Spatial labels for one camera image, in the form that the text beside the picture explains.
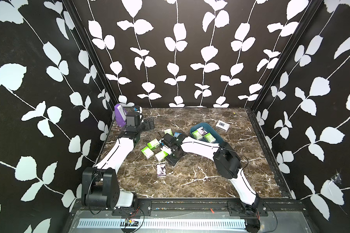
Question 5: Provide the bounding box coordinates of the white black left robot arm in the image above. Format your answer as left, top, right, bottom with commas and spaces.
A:
81, 112, 155, 208

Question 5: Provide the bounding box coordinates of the small white patterned box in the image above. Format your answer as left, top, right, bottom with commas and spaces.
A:
216, 120, 230, 132

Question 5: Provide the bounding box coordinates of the teal plastic storage box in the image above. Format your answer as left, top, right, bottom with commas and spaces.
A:
189, 122, 224, 143

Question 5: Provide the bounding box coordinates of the white card in holder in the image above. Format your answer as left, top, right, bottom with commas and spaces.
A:
117, 104, 126, 118

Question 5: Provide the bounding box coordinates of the small circuit board with wires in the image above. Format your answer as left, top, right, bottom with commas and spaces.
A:
121, 218, 140, 228

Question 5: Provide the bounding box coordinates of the black front mounting rail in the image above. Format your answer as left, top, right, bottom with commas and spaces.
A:
69, 198, 308, 219

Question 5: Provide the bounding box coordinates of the green white tissue pack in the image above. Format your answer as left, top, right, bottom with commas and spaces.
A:
203, 133, 216, 143

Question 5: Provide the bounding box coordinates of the purple plastic holder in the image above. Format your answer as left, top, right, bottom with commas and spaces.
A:
114, 104, 126, 128

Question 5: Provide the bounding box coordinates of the green tissue pack front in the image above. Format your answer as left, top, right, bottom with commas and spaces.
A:
191, 130, 203, 140

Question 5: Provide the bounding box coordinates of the white perforated rail strip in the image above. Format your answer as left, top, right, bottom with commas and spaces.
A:
77, 218, 247, 230

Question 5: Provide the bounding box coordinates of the black purple tissue pack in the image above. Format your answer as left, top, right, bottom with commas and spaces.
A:
157, 164, 167, 177
197, 126, 209, 136

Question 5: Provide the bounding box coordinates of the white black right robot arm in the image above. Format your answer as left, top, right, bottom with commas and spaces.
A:
161, 134, 260, 216

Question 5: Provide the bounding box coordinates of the black purple tissue pack front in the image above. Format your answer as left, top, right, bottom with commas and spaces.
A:
157, 164, 167, 177

